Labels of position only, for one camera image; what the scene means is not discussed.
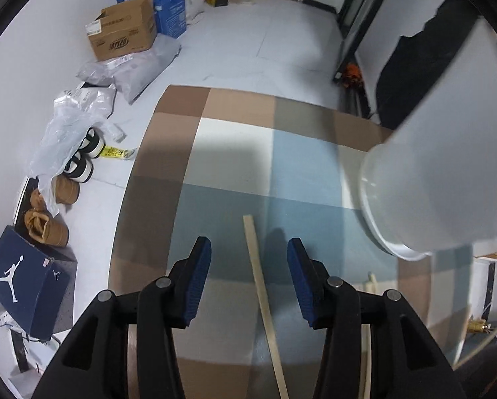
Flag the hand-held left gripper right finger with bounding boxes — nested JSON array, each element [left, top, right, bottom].
[[287, 237, 468, 399]]

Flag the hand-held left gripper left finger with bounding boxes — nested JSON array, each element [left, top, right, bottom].
[[31, 236, 213, 399]]

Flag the wooden chopstick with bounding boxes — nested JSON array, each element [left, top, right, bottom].
[[243, 214, 290, 399], [358, 323, 375, 399]]

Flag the checkered cloth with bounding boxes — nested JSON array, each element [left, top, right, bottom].
[[107, 85, 476, 399]]

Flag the brown suede boot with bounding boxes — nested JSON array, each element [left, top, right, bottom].
[[52, 174, 81, 205], [23, 208, 70, 247]]

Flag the black and white sneaker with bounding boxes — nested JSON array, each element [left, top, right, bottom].
[[62, 153, 95, 184], [77, 128, 106, 159]]

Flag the navy shoe box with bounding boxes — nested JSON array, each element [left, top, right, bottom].
[[0, 224, 78, 340]]

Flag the clear plastic bag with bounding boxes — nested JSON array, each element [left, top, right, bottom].
[[29, 86, 127, 217]]

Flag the grey mailer bag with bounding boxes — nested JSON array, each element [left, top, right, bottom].
[[76, 34, 183, 105]]

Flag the black backpack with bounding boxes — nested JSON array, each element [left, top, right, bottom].
[[375, 0, 479, 130]]

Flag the brown cardboard box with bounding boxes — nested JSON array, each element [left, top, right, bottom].
[[85, 0, 158, 62]]

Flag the blue cardboard box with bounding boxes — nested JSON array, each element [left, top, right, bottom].
[[115, 0, 188, 39]]

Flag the dark sliding door frame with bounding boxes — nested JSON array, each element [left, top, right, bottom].
[[334, 0, 401, 114]]

